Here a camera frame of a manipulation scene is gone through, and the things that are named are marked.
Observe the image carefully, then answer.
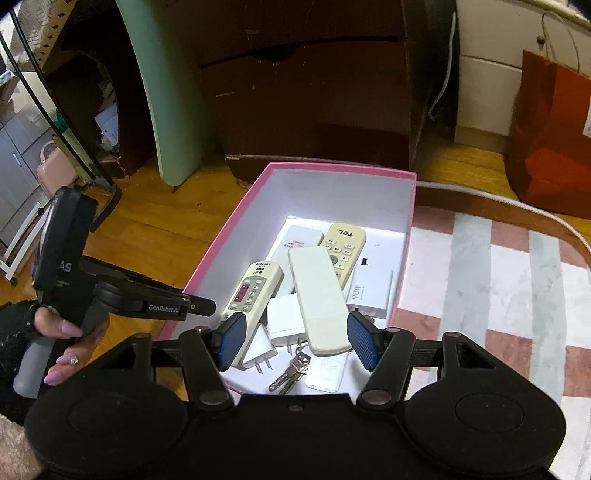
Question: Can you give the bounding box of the bunch of keys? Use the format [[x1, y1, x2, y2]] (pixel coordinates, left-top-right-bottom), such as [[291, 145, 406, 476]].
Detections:
[[269, 339, 312, 395]]

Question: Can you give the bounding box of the green board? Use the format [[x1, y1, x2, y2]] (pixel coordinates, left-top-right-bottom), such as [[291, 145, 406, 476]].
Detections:
[[115, 0, 208, 188]]

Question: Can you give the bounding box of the pink cardboard box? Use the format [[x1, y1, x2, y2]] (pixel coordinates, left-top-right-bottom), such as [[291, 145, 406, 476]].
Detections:
[[157, 161, 419, 398]]

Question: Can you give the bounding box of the white power adapter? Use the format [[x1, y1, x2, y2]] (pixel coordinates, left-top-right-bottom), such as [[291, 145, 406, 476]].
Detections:
[[345, 268, 394, 320]]

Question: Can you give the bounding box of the beige remote with pink screen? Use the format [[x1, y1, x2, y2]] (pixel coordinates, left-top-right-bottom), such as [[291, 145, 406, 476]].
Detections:
[[221, 261, 284, 370]]

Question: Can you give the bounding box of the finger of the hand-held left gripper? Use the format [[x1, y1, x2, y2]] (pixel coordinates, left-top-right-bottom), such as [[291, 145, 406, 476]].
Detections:
[[81, 256, 218, 322]]

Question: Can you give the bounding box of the person's left hand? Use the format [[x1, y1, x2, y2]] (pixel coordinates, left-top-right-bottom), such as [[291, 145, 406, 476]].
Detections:
[[32, 305, 112, 387]]

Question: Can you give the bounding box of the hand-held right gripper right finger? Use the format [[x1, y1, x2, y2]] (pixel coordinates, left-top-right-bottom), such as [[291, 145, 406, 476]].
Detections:
[[346, 310, 497, 411]]

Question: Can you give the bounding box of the pink case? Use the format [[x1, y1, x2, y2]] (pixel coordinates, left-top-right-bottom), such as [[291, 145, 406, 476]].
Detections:
[[36, 141, 79, 195]]

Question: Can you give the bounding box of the checkered floor mat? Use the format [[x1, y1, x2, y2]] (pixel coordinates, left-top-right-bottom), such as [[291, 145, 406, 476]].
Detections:
[[394, 180, 591, 480]]

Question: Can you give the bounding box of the plain beige remote control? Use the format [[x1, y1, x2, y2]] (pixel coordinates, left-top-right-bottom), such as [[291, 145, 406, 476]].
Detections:
[[287, 246, 352, 357]]

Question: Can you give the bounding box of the yellow remote control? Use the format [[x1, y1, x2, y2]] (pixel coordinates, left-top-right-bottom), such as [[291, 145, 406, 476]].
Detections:
[[322, 223, 367, 289]]

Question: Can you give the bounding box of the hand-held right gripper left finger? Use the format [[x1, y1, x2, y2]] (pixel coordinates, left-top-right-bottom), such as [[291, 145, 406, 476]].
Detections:
[[108, 311, 247, 411]]

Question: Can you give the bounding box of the dark brown wooden cabinet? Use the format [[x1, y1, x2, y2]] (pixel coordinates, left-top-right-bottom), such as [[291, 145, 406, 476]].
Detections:
[[157, 0, 458, 181]]

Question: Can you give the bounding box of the white cabinet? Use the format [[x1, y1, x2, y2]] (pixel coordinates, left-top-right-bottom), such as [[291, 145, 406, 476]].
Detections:
[[455, 0, 591, 148]]

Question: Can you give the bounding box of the black metal rack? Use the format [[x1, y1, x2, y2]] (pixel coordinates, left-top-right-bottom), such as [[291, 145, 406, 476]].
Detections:
[[0, 18, 123, 232]]

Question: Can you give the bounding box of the white power bank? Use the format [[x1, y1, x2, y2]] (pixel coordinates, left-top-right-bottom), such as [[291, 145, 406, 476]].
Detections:
[[305, 353, 352, 393]]

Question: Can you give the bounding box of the white remote with pink label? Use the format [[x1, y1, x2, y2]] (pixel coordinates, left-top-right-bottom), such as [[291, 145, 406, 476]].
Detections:
[[265, 224, 325, 296]]

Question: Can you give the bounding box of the small white plug charger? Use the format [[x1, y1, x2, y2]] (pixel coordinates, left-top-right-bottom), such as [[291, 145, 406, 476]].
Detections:
[[241, 322, 279, 376]]

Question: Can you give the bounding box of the white cable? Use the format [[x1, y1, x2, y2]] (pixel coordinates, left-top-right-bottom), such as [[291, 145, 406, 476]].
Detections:
[[427, 11, 458, 121]]

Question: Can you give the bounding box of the large white plug charger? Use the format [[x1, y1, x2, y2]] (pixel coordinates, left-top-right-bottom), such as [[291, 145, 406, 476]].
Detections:
[[267, 295, 308, 352]]

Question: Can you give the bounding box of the red paper bag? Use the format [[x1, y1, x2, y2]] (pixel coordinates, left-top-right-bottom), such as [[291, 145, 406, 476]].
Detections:
[[503, 11, 591, 217]]

